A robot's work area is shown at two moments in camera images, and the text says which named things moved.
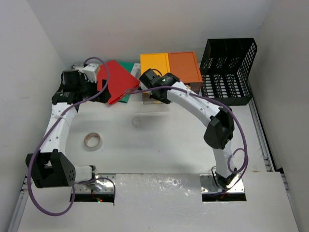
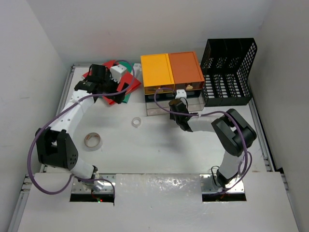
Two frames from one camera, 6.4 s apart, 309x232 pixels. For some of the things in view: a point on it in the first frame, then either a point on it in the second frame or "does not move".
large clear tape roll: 92,142 does not move
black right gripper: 146,78 to 177,106
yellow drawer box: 159,62 does not move
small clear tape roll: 136,122 does not move
